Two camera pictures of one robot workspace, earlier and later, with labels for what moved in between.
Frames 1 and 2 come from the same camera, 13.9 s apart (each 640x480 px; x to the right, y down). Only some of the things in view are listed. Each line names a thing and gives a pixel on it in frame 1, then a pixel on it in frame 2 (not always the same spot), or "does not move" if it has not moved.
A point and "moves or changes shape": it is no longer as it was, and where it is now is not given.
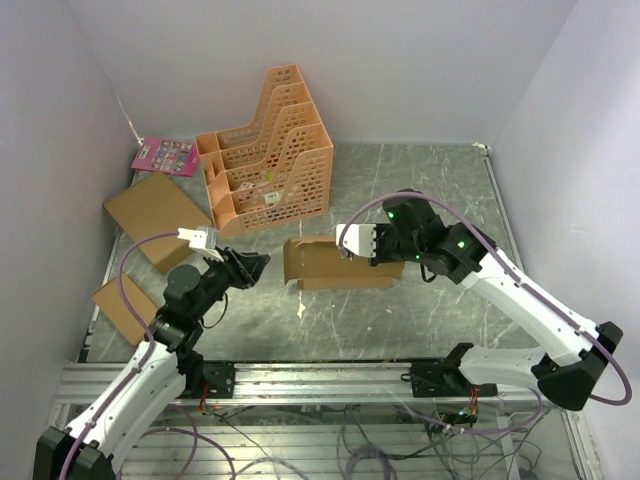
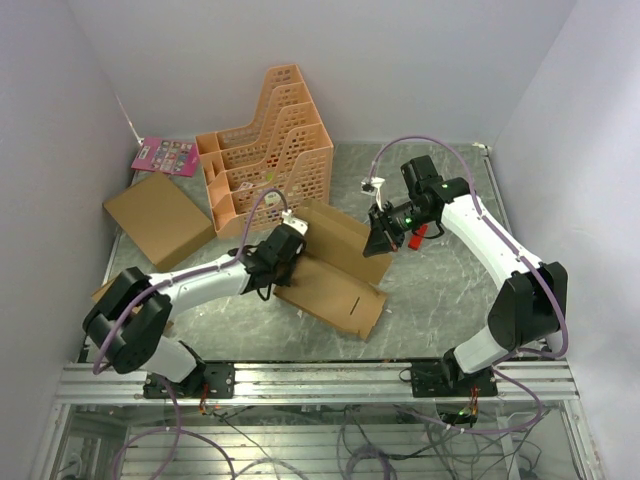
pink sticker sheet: [167, 156] does not move
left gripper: [243, 268] -> [285, 279]
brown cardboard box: [316, 263] moves or changes shape
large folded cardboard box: [154, 206] does not move
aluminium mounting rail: [324, 383] does not move
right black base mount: [443, 378] does not move
